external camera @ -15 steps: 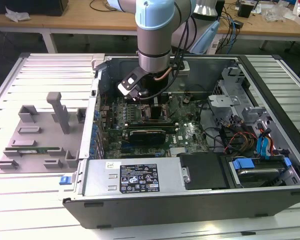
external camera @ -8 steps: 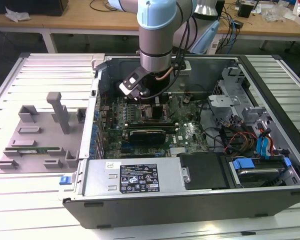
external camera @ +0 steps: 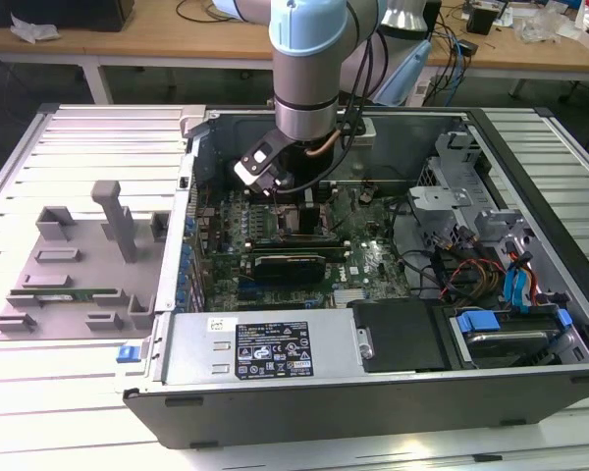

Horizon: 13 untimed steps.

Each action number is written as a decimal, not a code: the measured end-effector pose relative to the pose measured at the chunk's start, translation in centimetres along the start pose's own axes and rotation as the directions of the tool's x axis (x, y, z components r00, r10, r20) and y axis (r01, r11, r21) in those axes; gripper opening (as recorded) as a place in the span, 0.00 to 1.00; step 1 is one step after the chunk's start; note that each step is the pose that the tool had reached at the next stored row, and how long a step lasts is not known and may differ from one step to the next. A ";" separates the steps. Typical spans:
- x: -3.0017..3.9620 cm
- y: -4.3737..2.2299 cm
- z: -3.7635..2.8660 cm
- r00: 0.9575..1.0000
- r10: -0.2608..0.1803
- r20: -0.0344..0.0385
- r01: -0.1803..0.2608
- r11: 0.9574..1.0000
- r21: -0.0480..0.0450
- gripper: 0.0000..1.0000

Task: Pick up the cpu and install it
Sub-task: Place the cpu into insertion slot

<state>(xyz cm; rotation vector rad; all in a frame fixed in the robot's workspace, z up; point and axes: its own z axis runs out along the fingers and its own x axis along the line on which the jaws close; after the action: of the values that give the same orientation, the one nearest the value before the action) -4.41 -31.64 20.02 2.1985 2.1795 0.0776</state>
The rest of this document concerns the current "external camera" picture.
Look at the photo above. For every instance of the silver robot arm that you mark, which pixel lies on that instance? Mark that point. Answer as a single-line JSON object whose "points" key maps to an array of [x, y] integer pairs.
{"points": [[304, 73]]}

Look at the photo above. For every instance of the CPU socket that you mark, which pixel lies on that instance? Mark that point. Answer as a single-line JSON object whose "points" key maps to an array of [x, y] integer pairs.
{"points": [[287, 221]]}

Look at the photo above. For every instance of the black RAM slot bank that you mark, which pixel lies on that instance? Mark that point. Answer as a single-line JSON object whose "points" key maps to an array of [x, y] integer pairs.
{"points": [[294, 244], [255, 196]]}

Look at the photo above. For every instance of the round coin battery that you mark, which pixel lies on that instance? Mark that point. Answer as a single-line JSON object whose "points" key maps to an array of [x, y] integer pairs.
{"points": [[365, 197]]}

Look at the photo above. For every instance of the green motherboard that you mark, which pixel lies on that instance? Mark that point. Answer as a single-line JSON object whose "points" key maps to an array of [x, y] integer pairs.
{"points": [[363, 235]]}

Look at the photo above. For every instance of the black graphics card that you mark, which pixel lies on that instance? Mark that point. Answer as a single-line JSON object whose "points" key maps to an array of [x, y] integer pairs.
{"points": [[289, 270]]}

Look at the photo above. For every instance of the blue expansion slot clip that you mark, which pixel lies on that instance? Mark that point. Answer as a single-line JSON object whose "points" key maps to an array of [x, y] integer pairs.
{"points": [[180, 296], [191, 226], [186, 253], [183, 276]]}

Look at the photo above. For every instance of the silver drive cage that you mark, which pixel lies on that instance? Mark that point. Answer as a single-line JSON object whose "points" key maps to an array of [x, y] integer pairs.
{"points": [[437, 198]]}

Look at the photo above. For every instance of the silver chipset heatsink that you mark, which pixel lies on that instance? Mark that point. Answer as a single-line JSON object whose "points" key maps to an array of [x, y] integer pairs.
{"points": [[348, 298]]}

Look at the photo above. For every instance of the tall black box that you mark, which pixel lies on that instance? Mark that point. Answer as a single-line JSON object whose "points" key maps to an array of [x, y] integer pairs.
{"points": [[434, 29]]}

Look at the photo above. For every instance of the wooden desk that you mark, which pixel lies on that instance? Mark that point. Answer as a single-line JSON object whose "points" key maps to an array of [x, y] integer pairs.
{"points": [[152, 41]]}

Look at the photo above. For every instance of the grey power supply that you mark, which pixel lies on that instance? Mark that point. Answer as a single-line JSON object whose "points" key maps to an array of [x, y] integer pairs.
{"points": [[201, 343]]}

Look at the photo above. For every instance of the small black adapter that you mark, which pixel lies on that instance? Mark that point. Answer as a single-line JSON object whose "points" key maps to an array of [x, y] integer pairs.
{"points": [[467, 47]]}

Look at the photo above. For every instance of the small black cube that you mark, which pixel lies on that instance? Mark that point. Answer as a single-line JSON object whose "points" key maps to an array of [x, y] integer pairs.
{"points": [[481, 19]]}

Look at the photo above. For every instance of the black open PC case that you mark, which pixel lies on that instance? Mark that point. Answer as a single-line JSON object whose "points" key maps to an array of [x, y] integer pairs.
{"points": [[324, 417]]}

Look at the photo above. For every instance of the blue case latch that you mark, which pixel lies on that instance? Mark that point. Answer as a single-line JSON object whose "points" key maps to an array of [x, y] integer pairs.
{"points": [[127, 354]]}

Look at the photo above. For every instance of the hard disk in blue carrier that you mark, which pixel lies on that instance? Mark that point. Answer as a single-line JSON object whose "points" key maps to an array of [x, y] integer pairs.
{"points": [[500, 343]]}

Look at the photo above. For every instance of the grey parts rack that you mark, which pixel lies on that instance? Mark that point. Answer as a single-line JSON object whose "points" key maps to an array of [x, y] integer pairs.
{"points": [[78, 314]]}

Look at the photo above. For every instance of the green RAM stick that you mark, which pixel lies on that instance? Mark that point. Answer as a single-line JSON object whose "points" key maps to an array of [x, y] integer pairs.
{"points": [[64, 293]]}

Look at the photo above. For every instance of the clear plastic bags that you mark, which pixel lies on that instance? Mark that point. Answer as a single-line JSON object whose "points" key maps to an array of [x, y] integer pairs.
{"points": [[545, 24]]}

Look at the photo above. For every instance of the wide black case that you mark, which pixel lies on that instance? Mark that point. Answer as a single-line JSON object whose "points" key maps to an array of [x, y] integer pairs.
{"points": [[54, 12]]}

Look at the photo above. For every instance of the white crumpled paper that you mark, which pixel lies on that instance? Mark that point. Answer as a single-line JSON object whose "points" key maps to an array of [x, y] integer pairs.
{"points": [[32, 29]]}

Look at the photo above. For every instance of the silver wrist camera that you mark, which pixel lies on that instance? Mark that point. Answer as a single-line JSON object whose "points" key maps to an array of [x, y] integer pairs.
{"points": [[255, 157]]}

